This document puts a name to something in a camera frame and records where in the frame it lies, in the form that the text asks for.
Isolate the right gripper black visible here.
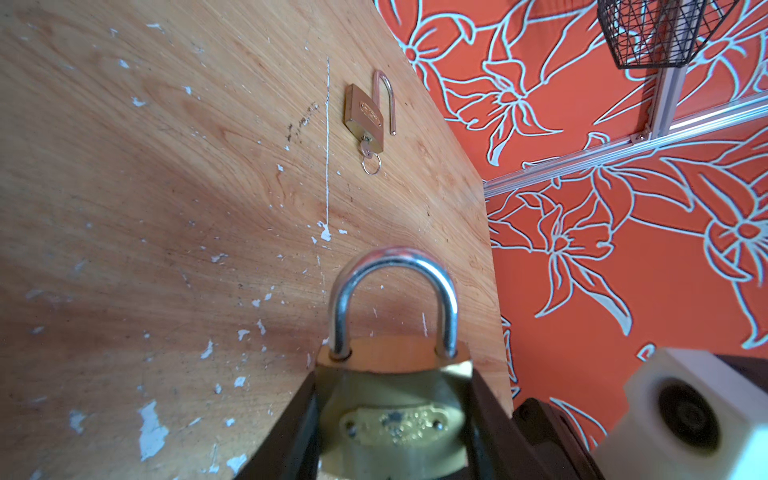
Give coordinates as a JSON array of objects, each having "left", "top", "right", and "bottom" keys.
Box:
[{"left": 513, "top": 398, "right": 604, "bottom": 480}]

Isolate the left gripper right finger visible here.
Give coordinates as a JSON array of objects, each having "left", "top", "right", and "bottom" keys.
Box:
[{"left": 466, "top": 370, "right": 540, "bottom": 479}]

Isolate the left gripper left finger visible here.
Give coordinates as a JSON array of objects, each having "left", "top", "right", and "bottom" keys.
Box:
[{"left": 235, "top": 372, "right": 318, "bottom": 480}]

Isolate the small brass padlock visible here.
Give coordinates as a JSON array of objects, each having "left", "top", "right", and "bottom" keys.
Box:
[{"left": 314, "top": 247, "right": 473, "bottom": 479}]

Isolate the silver key with ring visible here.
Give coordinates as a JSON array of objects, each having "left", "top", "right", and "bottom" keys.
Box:
[{"left": 359, "top": 140, "right": 382, "bottom": 176}]

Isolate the large brass padlock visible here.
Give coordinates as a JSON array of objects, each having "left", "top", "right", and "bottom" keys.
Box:
[{"left": 343, "top": 70, "right": 397, "bottom": 158}]

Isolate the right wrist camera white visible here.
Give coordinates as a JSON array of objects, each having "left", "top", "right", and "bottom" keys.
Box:
[{"left": 593, "top": 348, "right": 767, "bottom": 479}]

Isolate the aluminium frame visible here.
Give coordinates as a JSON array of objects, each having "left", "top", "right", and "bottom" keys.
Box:
[{"left": 484, "top": 68, "right": 767, "bottom": 199}]

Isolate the black wire basket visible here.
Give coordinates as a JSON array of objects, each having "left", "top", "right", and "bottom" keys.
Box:
[{"left": 597, "top": 0, "right": 740, "bottom": 70}]

